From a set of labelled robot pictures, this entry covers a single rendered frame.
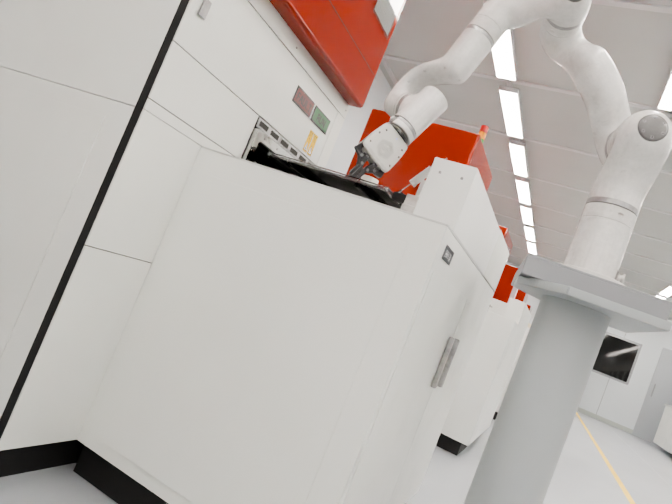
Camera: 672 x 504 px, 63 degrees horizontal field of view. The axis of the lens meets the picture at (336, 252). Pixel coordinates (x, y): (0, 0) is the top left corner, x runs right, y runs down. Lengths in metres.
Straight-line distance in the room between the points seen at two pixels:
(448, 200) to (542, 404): 0.52
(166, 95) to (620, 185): 1.05
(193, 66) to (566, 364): 1.06
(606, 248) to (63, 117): 1.26
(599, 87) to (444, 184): 0.56
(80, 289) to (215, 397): 0.36
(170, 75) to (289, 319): 0.57
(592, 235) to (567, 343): 0.26
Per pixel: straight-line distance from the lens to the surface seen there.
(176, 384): 1.27
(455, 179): 1.15
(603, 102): 1.57
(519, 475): 1.38
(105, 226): 1.22
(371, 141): 1.43
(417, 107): 1.49
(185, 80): 1.29
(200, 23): 1.30
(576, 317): 1.36
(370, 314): 1.07
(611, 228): 1.43
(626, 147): 1.45
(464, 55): 1.55
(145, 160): 1.25
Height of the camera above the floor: 0.63
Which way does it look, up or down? 3 degrees up
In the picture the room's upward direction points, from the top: 22 degrees clockwise
